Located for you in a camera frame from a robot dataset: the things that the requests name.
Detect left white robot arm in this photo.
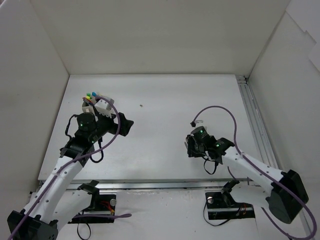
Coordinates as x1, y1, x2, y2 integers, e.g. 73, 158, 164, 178
7, 112, 134, 240

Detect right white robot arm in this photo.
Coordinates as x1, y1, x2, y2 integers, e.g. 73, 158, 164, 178
185, 126, 309, 224

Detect white round divided container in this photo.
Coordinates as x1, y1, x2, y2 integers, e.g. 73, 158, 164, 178
82, 95, 99, 116

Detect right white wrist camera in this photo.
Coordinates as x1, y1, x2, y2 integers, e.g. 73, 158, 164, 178
190, 120, 204, 128

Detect aluminium rail front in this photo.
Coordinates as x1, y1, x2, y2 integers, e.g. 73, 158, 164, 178
37, 177, 261, 191

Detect aluminium rail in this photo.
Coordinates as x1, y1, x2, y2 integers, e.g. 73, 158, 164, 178
37, 177, 261, 191
236, 74, 313, 240

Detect aluminium rail right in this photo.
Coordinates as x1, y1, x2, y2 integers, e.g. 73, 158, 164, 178
236, 74, 313, 240

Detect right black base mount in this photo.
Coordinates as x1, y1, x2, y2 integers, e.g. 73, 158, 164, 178
202, 180, 256, 228

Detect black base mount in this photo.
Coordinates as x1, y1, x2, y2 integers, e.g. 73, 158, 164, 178
202, 180, 256, 228
68, 193, 117, 224

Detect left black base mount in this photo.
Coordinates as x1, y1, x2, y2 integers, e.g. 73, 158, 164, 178
68, 193, 117, 224

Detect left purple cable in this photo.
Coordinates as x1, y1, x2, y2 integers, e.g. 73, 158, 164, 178
7, 97, 133, 240

